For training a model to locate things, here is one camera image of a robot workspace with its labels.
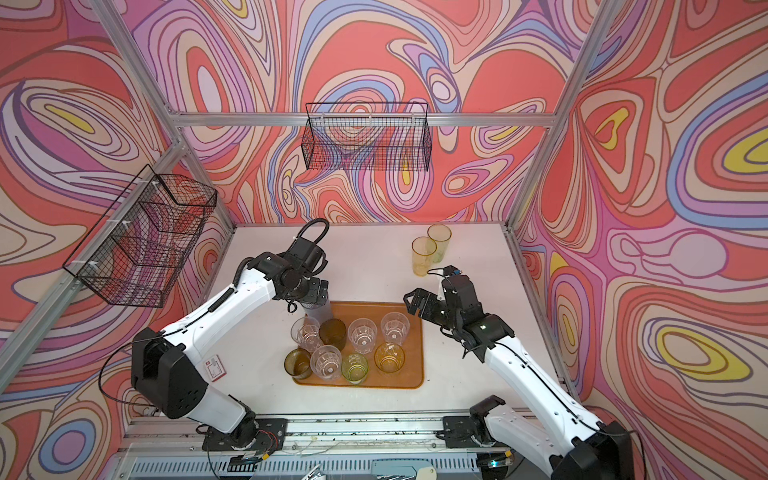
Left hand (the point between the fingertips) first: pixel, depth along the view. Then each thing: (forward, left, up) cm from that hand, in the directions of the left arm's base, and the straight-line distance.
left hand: (312, 291), depth 83 cm
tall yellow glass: (+21, -34, -7) cm, 40 cm away
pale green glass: (-17, -12, -14) cm, 25 cm away
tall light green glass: (+23, -39, -1) cm, 46 cm away
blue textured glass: (-3, -2, -7) cm, 8 cm away
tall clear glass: (-8, -14, -11) cm, 19 cm away
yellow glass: (-14, -22, -13) cm, 29 cm away
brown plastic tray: (-19, -28, -14) cm, 36 cm away
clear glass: (-5, -24, -13) cm, 27 cm away
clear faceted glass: (-7, +4, -12) cm, 15 cm away
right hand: (-6, -30, +1) cm, 30 cm away
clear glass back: (-15, -4, -14) cm, 21 cm away
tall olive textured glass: (-7, -5, -12) cm, 15 cm away
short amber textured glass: (-16, +4, -13) cm, 21 cm away
